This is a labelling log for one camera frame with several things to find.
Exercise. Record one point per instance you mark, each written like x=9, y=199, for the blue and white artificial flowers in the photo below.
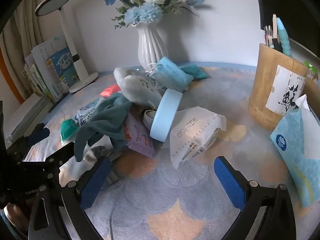
x=140, y=13

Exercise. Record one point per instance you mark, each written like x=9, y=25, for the row of upright books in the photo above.
x=55, y=62

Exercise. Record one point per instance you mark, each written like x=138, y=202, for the light blue tissue pack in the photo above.
x=292, y=150

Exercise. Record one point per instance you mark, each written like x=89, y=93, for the stack of flat books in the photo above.
x=25, y=115

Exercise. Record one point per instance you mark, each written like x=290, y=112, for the blue and white packet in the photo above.
x=86, y=113

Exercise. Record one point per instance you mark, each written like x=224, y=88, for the blue face mask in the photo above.
x=170, y=71

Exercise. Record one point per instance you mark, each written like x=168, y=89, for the small teal cloth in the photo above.
x=196, y=71

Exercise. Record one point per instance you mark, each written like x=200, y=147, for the green capped bottle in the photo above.
x=310, y=66

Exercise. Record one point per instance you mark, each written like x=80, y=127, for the dark teal towel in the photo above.
x=105, y=122

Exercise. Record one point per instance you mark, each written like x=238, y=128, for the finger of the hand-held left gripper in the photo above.
x=41, y=134
x=60, y=156

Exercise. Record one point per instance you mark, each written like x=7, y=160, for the green bean bag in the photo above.
x=68, y=128

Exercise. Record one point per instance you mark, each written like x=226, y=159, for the white star plush toy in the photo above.
x=136, y=90

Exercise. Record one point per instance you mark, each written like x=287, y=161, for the white wet wipes pack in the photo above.
x=192, y=135

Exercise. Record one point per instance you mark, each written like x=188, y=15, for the white desk lamp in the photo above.
x=67, y=32

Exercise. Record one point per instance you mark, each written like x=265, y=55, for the printed tablecloth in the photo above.
x=175, y=187

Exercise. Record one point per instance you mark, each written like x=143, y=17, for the white stick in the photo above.
x=274, y=30

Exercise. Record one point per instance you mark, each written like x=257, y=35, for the white ribbed vase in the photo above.
x=150, y=47

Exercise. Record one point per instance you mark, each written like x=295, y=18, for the purple printed packet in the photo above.
x=140, y=137

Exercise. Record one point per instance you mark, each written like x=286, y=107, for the thin red pen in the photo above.
x=268, y=37

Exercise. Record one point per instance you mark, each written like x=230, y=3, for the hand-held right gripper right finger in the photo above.
x=230, y=183

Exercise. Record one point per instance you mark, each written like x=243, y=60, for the black pen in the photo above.
x=277, y=45

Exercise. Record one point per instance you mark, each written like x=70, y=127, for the light blue tape roll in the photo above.
x=162, y=117

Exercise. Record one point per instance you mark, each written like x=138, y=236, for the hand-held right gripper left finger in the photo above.
x=95, y=183

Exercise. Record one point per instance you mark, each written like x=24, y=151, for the bamboo pen holder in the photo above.
x=265, y=85

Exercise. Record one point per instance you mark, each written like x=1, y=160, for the beige curtain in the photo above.
x=25, y=30

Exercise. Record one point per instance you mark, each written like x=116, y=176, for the white cloth roll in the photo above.
x=148, y=117

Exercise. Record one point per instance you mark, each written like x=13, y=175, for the red-orange soft item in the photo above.
x=110, y=90

